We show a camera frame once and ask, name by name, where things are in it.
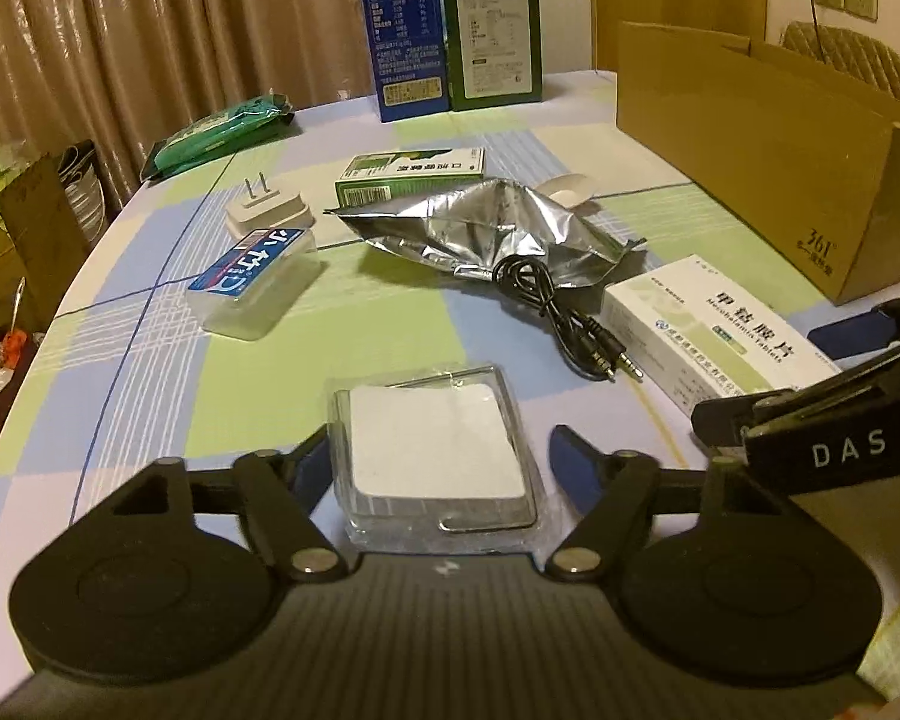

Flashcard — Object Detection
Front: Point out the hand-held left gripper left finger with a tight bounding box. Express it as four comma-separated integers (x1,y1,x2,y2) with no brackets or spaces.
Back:
82,426,348,580

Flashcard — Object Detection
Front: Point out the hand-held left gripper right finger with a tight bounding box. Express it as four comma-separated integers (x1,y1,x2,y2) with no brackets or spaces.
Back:
546,424,818,582

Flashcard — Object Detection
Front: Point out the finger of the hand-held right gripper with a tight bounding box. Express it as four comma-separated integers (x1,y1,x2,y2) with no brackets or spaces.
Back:
805,291,900,367
691,341,900,457

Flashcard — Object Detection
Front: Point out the white medicine box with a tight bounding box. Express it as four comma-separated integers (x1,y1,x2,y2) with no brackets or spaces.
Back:
600,253,842,421

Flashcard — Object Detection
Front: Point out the clear case with white pad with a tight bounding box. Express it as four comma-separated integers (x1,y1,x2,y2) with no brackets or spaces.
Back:
324,364,547,550

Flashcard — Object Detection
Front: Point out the brown cardboard box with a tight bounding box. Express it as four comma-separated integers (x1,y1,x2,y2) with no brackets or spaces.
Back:
616,21,900,306

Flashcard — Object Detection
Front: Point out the silver foil bag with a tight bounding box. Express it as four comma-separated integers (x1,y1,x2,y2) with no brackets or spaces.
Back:
322,177,646,290

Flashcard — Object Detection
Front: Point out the small white round object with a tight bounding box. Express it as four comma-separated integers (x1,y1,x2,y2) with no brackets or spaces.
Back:
532,172,597,208

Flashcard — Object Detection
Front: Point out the green and white spray box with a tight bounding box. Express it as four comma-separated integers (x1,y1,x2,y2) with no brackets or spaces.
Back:
335,147,487,209

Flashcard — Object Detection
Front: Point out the checked cloth desktop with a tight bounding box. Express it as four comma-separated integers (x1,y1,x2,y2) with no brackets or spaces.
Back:
0,69,900,698

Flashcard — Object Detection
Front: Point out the clear box with blue label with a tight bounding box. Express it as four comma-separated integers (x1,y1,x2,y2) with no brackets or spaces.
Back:
187,226,323,342

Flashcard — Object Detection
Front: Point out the white power adapter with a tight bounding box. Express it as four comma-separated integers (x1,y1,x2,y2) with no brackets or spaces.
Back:
223,172,316,241

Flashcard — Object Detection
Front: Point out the chair with quilted cover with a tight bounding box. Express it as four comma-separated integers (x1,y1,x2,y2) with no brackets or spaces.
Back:
780,21,900,117

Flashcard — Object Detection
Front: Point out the green wet wipes packet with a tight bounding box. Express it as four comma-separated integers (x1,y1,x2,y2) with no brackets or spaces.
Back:
141,92,295,182

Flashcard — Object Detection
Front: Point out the brown storage carton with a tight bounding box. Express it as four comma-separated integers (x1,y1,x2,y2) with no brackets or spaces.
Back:
0,156,95,332

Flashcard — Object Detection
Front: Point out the dark bag with white contents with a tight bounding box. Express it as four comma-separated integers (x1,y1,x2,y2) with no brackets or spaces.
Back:
55,139,111,245

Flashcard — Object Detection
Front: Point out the green carton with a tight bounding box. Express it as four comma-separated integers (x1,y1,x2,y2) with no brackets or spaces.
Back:
436,0,542,113

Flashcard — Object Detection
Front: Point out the blue milk carton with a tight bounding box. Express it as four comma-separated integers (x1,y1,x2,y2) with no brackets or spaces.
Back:
354,0,451,123

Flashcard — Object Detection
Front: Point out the shiny beige curtain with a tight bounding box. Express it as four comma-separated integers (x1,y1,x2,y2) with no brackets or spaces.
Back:
0,0,451,207

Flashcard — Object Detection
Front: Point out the black audio cable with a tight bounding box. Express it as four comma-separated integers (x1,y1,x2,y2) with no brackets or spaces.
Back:
487,255,646,385

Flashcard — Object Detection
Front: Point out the orange handled screwdriver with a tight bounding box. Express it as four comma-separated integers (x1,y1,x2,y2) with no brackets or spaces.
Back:
0,277,28,370

